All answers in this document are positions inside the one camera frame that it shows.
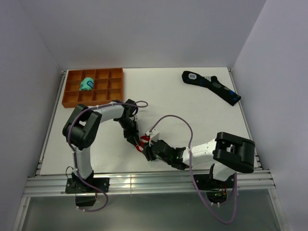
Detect black blue patterned sock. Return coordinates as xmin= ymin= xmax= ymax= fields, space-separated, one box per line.
xmin=181 ymin=71 xmax=241 ymax=106

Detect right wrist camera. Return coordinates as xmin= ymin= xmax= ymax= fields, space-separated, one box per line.
xmin=145 ymin=127 xmax=160 ymax=146

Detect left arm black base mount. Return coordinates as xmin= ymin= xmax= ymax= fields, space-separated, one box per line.
xmin=65 ymin=176 xmax=110 ymax=210

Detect red white striped sock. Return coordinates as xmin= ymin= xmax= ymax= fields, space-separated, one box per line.
xmin=135 ymin=135 xmax=150 ymax=153

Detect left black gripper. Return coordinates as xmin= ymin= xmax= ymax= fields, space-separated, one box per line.
xmin=117 ymin=118 xmax=140 ymax=147

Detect aluminium table frame rail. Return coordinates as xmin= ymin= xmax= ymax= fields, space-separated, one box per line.
xmin=23 ymin=68 xmax=276 ymax=195

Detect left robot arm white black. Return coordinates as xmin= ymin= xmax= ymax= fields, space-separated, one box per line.
xmin=63 ymin=99 xmax=141 ymax=192

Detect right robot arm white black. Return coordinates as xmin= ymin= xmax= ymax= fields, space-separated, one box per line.
xmin=142 ymin=132 xmax=255 ymax=188

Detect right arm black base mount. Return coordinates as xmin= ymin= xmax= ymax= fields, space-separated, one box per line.
xmin=193 ymin=174 xmax=234 ymax=204

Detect rolled teal sock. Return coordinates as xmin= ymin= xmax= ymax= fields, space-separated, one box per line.
xmin=79 ymin=77 xmax=94 ymax=91

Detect orange compartment tray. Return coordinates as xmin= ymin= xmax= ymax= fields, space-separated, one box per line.
xmin=62 ymin=68 xmax=124 ymax=108

